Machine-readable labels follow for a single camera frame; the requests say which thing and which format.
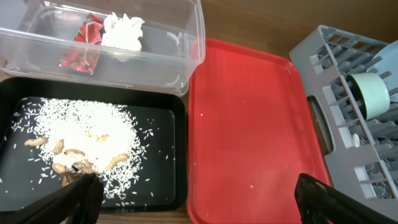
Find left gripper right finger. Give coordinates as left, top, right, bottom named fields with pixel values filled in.
left=294, top=173, right=397, bottom=224

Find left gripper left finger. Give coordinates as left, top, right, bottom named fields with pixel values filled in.
left=1, top=174, right=104, bottom=224

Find rice and food scraps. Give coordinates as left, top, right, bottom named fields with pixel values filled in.
left=0, top=96, right=175, bottom=208

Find white plastic spoon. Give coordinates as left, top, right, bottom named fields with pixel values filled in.
left=352, top=133, right=361, bottom=147

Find green bowl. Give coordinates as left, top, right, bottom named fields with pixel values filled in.
left=346, top=73, right=390, bottom=120

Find red snack wrapper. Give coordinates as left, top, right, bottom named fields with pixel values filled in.
left=59, top=13, right=104, bottom=75

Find light blue plate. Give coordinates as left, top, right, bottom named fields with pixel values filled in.
left=367, top=41, right=398, bottom=103

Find white tissue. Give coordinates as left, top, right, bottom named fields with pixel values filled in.
left=101, top=12, right=145, bottom=52

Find grey dishwasher rack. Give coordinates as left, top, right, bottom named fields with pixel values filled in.
left=290, top=25, right=397, bottom=220

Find clear plastic waste bin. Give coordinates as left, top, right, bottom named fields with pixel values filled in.
left=1, top=0, right=205, bottom=96

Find black plastic tray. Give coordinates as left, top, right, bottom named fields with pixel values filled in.
left=1, top=77, right=188, bottom=215

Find red serving tray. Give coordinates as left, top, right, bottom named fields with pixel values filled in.
left=187, top=39, right=328, bottom=224

